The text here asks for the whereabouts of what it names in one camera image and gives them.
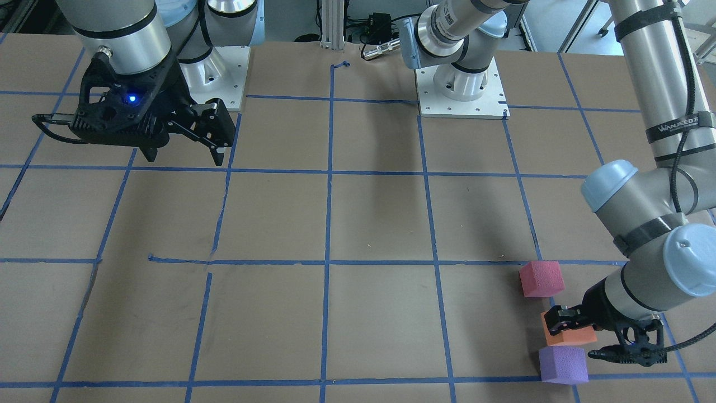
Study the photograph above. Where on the purple foam cube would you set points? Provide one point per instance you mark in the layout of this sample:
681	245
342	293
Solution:
563	364

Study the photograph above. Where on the orange foam cube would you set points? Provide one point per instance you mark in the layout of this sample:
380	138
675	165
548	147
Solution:
569	337

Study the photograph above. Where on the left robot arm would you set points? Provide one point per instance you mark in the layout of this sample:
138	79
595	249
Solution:
669	259

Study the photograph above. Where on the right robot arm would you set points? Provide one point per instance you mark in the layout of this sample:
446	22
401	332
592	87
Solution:
137	35

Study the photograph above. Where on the pink foam cube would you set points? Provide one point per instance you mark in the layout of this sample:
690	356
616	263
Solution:
541	279

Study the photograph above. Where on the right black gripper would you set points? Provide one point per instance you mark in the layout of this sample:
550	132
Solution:
170	91

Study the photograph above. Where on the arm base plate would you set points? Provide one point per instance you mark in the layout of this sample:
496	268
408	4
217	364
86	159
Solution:
220	75
445	92

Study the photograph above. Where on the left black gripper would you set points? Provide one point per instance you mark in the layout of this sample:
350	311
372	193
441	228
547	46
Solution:
597	304

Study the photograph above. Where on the aluminium frame post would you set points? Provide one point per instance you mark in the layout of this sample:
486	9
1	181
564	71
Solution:
332	19

